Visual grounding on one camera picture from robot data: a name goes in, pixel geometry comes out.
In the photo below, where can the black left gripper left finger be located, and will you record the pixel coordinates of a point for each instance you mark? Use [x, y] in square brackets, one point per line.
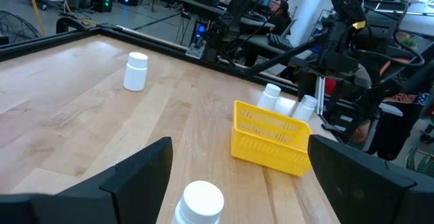
[135, 190]

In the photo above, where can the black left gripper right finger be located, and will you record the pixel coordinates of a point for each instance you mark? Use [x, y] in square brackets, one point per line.
[356, 190]

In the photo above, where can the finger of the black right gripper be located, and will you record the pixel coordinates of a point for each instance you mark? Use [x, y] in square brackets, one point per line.
[306, 85]
[334, 128]

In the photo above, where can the white pill bottle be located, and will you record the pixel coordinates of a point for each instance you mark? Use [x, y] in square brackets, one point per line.
[200, 203]
[304, 110]
[269, 98]
[135, 73]

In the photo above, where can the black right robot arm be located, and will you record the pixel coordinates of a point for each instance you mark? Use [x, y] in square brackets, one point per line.
[346, 3]

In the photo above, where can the yellow slotted plastic basket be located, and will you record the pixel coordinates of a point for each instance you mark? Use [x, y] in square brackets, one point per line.
[268, 142]

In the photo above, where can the black keyboard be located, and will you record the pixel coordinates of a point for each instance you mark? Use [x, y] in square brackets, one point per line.
[279, 42]

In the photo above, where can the yellow tag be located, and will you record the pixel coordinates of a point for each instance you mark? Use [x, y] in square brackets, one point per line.
[358, 24]

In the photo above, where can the white column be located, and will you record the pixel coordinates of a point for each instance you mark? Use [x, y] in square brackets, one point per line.
[305, 10]

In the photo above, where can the black desk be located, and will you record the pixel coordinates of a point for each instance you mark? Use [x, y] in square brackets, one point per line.
[217, 10]

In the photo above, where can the black tower with blue light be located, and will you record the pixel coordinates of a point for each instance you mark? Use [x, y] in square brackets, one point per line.
[200, 34]

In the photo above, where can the black aluminium table frame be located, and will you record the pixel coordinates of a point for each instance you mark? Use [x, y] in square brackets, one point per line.
[51, 42]

